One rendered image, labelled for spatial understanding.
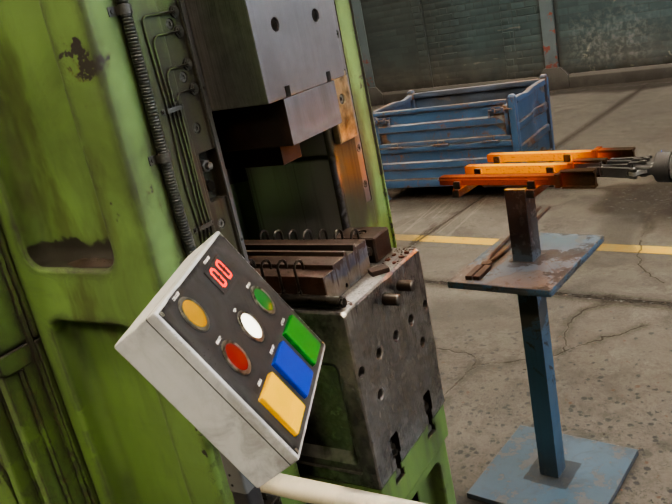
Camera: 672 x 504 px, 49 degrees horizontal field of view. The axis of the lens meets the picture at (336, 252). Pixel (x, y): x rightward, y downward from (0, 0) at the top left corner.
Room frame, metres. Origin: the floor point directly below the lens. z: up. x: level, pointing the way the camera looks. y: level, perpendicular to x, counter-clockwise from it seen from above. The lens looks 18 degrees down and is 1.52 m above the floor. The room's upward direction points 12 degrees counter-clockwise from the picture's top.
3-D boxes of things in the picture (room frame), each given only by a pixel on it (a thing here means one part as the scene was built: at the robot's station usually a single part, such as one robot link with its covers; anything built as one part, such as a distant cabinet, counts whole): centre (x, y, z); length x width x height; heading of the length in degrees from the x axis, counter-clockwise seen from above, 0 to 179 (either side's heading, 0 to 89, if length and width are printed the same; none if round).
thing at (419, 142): (5.52, -1.11, 0.36); 1.20 x 0.80 x 0.72; 54
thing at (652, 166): (1.69, -0.79, 1.01); 0.09 x 0.08 x 0.07; 47
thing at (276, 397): (0.93, 0.12, 1.01); 0.07 x 0.05 x 0.07; 171
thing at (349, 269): (1.68, 0.16, 0.96); 0.42 x 0.20 x 0.09; 56
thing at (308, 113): (1.68, 0.16, 1.32); 0.42 x 0.20 x 0.10; 56
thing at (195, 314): (0.94, 0.21, 1.16); 0.05 x 0.03 x 0.04; 146
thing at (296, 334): (1.13, 0.09, 1.01); 0.07 x 0.05 x 0.07; 171
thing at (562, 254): (1.93, -0.53, 0.74); 0.40 x 0.30 x 0.02; 139
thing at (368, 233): (1.74, -0.07, 0.95); 0.12 x 0.08 x 0.06; 56
